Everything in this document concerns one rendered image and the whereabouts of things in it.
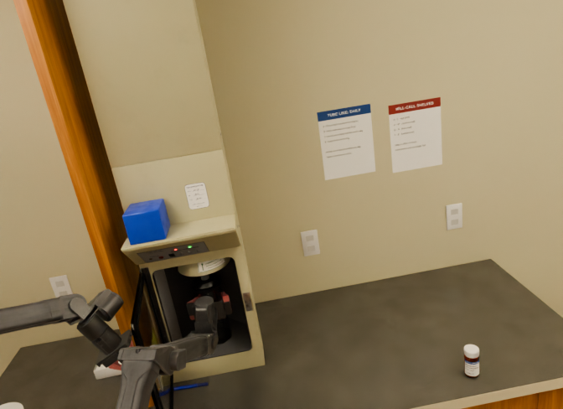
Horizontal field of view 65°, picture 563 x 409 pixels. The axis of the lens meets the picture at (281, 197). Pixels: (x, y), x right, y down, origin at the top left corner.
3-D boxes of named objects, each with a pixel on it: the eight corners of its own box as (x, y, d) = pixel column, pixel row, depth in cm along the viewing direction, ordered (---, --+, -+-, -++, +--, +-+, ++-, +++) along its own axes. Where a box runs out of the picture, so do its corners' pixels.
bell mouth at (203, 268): (181, 256, 158) (177, 242, 156) (229, 247, 159) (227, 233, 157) (174, 281, 141) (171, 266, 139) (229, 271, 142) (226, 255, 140)
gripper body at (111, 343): (104, 354, 123) (85, 336, 120) (134, 333, 123) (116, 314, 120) (100, 369, 117) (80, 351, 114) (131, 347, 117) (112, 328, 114)
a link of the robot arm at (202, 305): (185, 352, 132) (214, 352, 131) (180, 319, 128) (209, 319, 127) (196, 327, 143) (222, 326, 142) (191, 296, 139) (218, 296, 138)
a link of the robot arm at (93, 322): (69, 328, 115) (81, 324, 111) (87, 307, 120) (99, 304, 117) (88, 344, 117) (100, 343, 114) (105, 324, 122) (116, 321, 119)
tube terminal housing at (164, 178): (180, 338, 176) (129, 149, 150) (260, 323, 177) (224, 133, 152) (172, 383, 152) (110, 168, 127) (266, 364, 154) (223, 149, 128)
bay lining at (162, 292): (183, 321, 173) (162, 239, 161) (250, 308, 174) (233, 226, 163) (177, 363, 150) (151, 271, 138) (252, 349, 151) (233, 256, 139)
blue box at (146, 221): (136, 231, 133) (129, 204, 130) (170, 225, 133) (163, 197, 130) (130, 245, 123) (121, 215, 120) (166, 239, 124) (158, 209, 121)
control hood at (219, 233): (136, 261, 137) (128, 232, 133) (241, 242, 138) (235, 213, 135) (129, 280, 126) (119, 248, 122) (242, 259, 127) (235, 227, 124)
